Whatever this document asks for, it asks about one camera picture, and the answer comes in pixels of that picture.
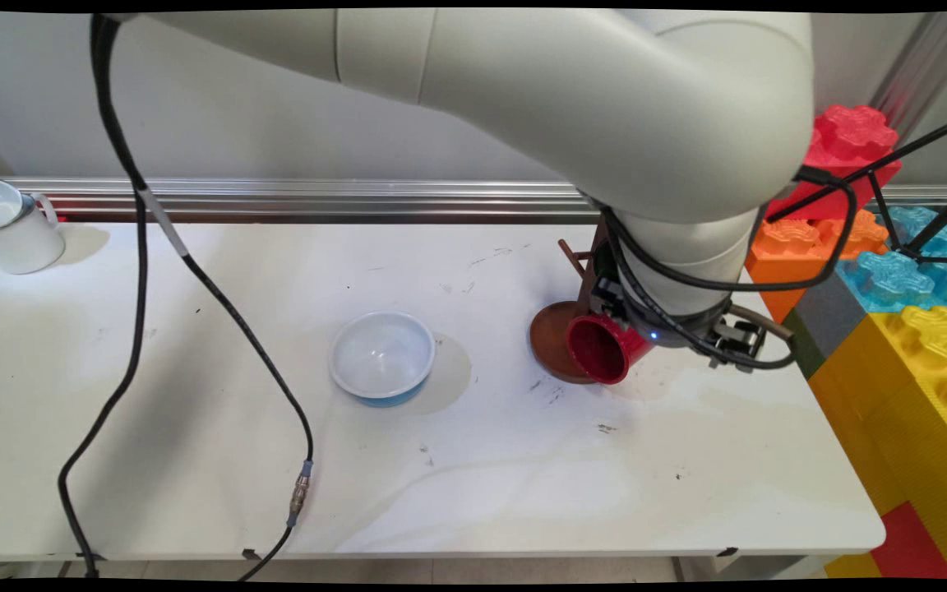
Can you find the green giant toy brick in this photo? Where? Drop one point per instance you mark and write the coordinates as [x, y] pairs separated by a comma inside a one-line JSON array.
[[802, 349]]

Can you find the red giant toy brick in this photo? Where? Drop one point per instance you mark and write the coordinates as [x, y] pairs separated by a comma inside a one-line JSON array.
[[852, 140]]

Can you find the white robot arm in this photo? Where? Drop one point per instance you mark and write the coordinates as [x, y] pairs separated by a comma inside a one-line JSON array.
[[605, 107]]

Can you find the orange giant toy brick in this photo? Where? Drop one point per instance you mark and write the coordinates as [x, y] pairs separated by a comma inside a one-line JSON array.
[[786, 247]]

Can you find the red enamel mug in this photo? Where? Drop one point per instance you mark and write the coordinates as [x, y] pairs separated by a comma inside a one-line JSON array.
[[605, 349]]

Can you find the yellow giant toy brick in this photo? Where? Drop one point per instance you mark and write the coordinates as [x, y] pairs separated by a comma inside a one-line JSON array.
[[909, 395]]

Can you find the aluminium wall rail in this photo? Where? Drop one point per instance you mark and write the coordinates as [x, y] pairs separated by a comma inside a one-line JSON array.
[[317, 197]]

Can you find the white enamel mug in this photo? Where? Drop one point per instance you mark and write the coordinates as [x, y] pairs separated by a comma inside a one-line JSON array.
[[17, 230]]

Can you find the black tripod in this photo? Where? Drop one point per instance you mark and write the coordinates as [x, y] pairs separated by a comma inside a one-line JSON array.
[[909, 152]]

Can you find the white bowl blue base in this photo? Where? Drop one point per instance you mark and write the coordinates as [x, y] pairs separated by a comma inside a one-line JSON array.
[[381, 355]]

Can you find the blue giant toy brick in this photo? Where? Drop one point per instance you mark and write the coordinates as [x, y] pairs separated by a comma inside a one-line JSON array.
[[893, 279]]

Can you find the brown wooden mug tree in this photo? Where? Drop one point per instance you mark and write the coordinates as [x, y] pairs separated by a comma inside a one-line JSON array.
[[556, 341]]

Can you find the aluminium vertical profile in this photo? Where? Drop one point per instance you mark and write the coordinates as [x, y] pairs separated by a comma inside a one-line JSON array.
[[921, 66]]

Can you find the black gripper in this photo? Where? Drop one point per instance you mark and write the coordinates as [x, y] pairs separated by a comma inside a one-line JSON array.
[[675, 337]]

